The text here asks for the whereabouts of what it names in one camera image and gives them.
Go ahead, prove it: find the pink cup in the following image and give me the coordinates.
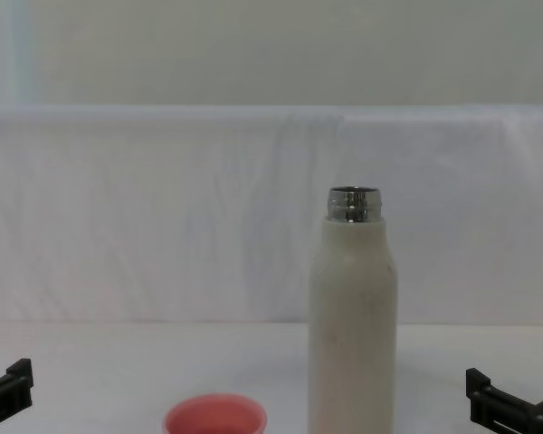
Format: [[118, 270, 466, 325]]
[[162, 393, 269, 434]]

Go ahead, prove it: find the white table cloth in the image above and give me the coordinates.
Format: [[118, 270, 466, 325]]
[[0, 318, 543, 434]]

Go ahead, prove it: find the white curtain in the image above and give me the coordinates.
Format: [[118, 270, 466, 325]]
[[0, 104, 543, 325]]

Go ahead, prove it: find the cream vacuum bottle steel neck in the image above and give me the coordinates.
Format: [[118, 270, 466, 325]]
[[308, 185, 398, 434]]

